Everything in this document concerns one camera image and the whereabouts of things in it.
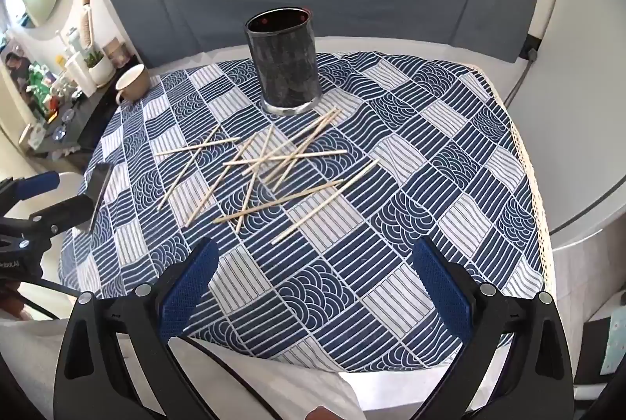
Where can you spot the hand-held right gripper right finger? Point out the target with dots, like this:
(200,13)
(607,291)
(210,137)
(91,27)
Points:
(442,288)

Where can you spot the white cabinet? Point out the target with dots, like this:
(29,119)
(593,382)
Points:
(587,82)

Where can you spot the assorted small bottles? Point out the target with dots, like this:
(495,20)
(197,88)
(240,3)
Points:
(49,87)

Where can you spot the black wall plug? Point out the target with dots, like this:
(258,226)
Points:
(531,46)

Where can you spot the black cylindrical utensil holder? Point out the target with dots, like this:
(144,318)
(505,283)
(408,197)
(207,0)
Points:
(286,63)

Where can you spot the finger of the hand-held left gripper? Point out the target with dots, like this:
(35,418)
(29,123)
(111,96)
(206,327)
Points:
(36,184)
(71,211)

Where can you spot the blue white patterned tablecloth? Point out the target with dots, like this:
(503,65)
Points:
(415,156)

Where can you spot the pile of wooden chopsticks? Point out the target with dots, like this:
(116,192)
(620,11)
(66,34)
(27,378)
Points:
(274,156)

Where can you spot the dark side table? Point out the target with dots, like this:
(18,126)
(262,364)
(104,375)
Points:
(88,117)

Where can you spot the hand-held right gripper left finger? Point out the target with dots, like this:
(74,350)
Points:
(188,288)

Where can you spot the brown jar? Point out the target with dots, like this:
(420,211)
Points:
(116,52)

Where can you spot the hanging wooden brush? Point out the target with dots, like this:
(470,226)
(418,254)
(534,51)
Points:
(88,24)

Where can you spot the beige mug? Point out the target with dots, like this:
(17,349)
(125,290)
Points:
(133,82)

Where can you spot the dark grey phone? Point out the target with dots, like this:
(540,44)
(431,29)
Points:
(100,190)

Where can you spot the white pot with green plant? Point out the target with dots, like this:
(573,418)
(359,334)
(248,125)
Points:
(100,68)

